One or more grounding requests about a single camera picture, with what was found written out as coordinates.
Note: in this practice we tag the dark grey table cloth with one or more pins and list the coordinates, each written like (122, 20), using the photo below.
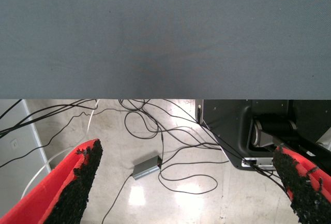
(155, 40)

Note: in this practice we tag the aluminium frame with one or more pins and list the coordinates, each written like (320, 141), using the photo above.
(324, 140)

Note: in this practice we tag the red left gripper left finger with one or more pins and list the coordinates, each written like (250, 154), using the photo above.
(38, 198)

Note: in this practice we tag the grey metal hub box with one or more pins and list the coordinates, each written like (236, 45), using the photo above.
(146, 168)

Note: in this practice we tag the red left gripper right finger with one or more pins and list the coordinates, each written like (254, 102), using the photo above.
(307, 193)

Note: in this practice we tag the grey black torso link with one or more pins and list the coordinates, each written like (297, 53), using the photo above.
(274, 125)

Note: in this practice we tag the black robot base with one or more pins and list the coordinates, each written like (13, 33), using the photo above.
(225, 123)

